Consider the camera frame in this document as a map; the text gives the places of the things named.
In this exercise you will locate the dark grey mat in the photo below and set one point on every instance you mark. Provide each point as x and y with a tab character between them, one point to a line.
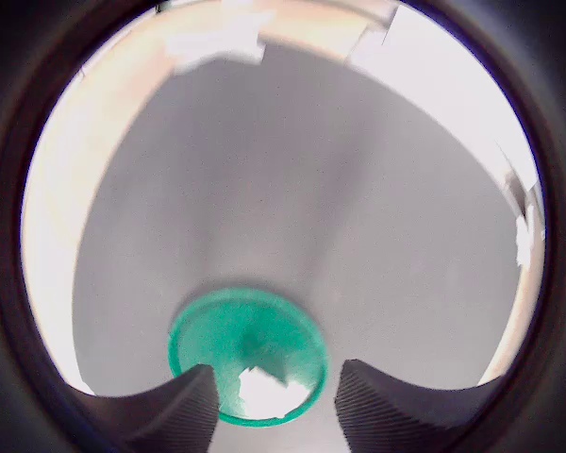
283	189

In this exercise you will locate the white tape piece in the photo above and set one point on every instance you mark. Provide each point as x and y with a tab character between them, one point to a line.
523	238
212	40

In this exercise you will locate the round green lid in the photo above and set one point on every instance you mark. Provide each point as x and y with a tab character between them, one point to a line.
226	325

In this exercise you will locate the white plastic terminal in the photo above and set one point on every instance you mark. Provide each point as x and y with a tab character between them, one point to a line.
269	396

